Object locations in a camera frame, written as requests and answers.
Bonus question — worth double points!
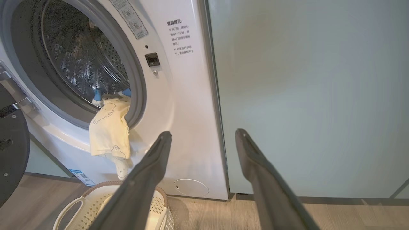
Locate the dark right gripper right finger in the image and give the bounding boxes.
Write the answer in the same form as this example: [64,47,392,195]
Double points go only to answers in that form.
[235,129,320,230]

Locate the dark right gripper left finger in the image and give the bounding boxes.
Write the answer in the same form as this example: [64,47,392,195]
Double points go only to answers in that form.
[89,131,172,230]

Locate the pale yellow garment blue cuffs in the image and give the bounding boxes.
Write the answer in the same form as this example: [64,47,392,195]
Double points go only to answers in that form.
[89,88,134,180]

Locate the black round glass washer door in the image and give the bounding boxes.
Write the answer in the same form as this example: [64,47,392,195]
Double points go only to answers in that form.
[0,61,40,208]

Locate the white front-load washing machine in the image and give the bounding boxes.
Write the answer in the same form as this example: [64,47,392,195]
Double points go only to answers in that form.
[0,0,229,200]

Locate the black door latch socket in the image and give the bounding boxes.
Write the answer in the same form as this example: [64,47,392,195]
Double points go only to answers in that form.
[145,53,160,67]

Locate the stainless steel washing machine drum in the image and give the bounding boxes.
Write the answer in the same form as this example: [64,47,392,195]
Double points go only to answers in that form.
[42,0,130,103]

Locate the round white filter cover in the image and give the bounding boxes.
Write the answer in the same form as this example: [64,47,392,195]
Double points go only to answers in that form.
[174,178,209,197]

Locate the blue energy label sticker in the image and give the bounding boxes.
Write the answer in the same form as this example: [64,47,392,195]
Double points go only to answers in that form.
[69,169,96,187]

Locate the white perforated laundry basket brown rim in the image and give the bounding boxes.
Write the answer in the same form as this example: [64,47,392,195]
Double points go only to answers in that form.
[53,181,174,230]

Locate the plain pale green cabinet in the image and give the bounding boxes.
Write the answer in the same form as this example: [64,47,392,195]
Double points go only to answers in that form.
[204,0,409,198]

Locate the grey instruction sticker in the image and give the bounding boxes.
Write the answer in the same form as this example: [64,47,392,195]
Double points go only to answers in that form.
[109,0,148,39]

